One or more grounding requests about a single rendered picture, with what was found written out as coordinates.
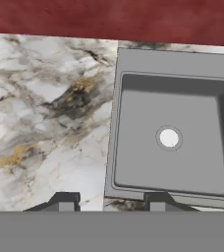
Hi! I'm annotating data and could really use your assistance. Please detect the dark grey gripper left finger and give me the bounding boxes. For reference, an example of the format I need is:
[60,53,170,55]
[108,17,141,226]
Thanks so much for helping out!
[23,192,82,213]

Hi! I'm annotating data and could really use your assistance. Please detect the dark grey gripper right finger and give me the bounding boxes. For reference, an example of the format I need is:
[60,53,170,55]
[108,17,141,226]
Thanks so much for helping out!
[143,192,200,213]

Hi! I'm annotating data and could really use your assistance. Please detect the grey steel sink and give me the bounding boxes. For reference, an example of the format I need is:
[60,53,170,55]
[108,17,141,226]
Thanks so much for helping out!
[103,46,224,211]

